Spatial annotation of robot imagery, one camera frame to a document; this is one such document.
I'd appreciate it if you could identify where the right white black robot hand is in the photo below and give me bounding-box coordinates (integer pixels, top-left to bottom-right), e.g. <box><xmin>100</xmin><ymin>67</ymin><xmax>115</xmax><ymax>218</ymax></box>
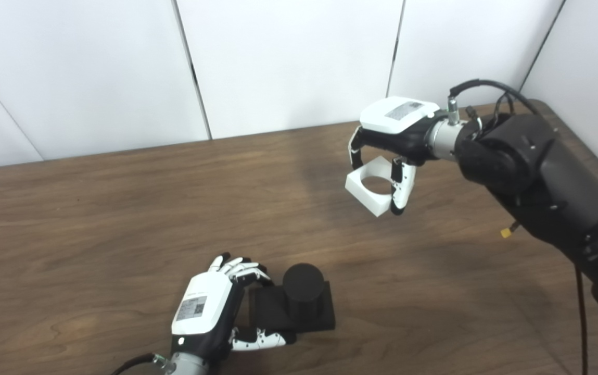
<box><xmin>348</xmin><ymin>96</ymin><xmax>442</xmax><ymax>216</ymax></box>

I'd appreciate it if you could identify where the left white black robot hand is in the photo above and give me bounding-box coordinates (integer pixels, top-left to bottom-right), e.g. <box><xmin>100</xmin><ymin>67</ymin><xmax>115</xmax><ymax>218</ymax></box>
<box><xmin>171</xmin><ymin>254</ymin><xmax>297</xmax><ymax>365</ymax></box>

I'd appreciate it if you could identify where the white square piece with hole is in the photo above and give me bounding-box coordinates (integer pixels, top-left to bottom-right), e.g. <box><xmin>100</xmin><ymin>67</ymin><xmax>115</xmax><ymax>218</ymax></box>
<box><xmin>345</xmin><ymin>156</ymin><xmax>409</xmax><ymax>217</ymax></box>

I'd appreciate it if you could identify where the black peg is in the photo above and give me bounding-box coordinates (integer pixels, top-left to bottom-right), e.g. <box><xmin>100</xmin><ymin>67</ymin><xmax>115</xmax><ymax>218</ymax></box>
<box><xmin>249</xmin><ymin>263</ymin><xmax>337</xmax><ymax>334</ymax></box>

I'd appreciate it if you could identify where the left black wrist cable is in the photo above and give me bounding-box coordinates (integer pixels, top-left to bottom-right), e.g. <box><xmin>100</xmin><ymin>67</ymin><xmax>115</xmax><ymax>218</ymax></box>
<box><xmin>111</xmin><ymin>353</ymin><xmax>168</xmax><ymax>375</ymax></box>

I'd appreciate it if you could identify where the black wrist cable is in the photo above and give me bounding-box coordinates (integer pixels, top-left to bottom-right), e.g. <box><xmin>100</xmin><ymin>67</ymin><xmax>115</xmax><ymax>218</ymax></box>
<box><xmin>111</xmin><ymin>353</ymin><xmax>168</xmax><ymax>375</ymax></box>
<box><xmin>447</xmin><ymin>79</ymin><xmax>591</xmax><ymax>375</ymax></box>

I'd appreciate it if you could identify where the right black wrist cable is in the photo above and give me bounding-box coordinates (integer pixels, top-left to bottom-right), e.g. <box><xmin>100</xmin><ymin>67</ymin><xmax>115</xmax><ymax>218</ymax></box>
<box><xmin>447</xmin><ymin>79</ymin><xmax>591</xmax><ymax>375</ymax></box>

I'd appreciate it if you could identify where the right thin wire yellow plug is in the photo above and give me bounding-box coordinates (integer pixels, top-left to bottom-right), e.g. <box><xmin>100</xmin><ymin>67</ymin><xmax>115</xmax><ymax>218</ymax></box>
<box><xmin>465</xmin><ymin>94</ymin><xmax>520</xmax><ymax>239</ymax></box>

